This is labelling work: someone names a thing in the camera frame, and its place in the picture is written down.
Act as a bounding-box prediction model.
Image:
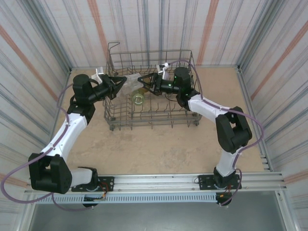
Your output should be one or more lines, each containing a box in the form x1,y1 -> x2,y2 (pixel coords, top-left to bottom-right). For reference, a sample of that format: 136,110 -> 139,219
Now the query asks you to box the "clear plastic cup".
122,74 -> 143,95

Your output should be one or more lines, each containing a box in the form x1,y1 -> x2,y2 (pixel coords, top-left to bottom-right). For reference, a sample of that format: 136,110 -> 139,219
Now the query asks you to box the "green translucent cup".
131,92 -> 146,106

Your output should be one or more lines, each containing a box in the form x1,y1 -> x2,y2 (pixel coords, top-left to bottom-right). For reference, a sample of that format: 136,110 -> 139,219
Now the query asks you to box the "grey metal panel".
28,203 -> 288,231

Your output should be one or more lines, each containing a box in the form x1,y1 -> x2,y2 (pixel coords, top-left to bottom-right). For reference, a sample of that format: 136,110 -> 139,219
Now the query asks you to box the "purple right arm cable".
167,59 -> 265,207

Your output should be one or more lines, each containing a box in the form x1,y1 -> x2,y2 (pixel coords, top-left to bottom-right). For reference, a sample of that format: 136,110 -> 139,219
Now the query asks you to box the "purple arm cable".
167,59 -> 265,207
0,82 -> 95,212

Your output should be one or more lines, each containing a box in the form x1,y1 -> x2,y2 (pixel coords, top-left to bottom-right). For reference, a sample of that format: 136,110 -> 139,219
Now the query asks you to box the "grey wire dish rack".
103,42 -> 203,132

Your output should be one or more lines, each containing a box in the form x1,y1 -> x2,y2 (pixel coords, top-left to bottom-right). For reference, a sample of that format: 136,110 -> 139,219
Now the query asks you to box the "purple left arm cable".
0,82 -> 95,212

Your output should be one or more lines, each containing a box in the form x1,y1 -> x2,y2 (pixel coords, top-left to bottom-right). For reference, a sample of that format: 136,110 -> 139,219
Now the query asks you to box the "aluminium back rail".
71,64 -> 239,71

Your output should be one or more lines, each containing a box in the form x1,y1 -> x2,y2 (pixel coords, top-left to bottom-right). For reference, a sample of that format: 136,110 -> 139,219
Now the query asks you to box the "aluminium side rail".
237,64 -> 274,172

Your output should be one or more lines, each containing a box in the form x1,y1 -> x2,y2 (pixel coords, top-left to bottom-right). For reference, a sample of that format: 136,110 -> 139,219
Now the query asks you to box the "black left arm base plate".
71,176 -> 115,193

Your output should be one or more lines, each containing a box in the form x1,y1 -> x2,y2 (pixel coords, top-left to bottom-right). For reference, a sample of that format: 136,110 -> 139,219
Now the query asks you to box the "aluminium mounting rail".
24,171 -> 288,194

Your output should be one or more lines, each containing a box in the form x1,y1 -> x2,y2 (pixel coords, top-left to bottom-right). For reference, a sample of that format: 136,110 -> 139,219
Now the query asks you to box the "orange red wire bundle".
100,181 -> 108,200
222,184 -> 234,198

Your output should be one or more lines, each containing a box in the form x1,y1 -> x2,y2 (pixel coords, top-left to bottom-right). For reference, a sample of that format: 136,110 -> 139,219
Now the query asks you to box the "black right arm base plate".
197,174 -> 242,191

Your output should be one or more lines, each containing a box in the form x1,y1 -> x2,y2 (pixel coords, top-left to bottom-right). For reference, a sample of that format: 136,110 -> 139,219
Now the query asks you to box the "slotted grey cable duct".
33,193 -> 219,204

